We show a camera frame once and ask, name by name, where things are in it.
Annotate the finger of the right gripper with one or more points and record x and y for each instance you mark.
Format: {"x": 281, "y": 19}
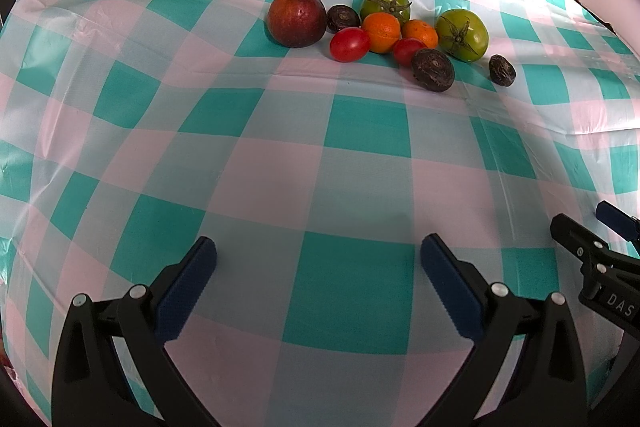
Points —
{"x": 583, "y": 244}
{"x": 618, "y": 221}

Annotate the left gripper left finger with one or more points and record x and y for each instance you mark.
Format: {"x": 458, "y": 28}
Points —
{"x": 89, "y": 386}

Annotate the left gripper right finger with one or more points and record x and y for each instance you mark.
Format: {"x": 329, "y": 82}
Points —
{"x": 525, "y": 367}

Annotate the green tomato front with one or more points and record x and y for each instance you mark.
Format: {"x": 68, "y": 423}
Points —
{"x": 462, "y": 35}

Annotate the green tomato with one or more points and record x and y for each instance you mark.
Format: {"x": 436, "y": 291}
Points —
{"x": 401, "y": 9}
{"x": 462, "y": 35}

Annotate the orange tangerine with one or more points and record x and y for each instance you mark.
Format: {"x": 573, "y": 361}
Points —
{"x": 384, "y": 31}
{"x": 422, "y": 31}

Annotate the dark passion fruit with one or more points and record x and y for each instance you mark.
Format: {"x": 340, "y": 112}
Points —
{"x": 501, "y": 71}
{"x": 432, "y": 70}
{"x": 341, "y": 16}

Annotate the red tomato right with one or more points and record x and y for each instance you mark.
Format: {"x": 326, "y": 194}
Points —
{"x": 404, "y": 49}

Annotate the red tomato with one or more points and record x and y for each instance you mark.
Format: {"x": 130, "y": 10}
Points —
{"x": 349, "y": 44}
{"x": 404, "y": 49}

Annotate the red tomato left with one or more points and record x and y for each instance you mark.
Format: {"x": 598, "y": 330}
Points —
{"x": 349, "y": 44}

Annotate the red apple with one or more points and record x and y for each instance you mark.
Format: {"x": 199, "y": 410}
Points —
{"x": 296, "y": 23}

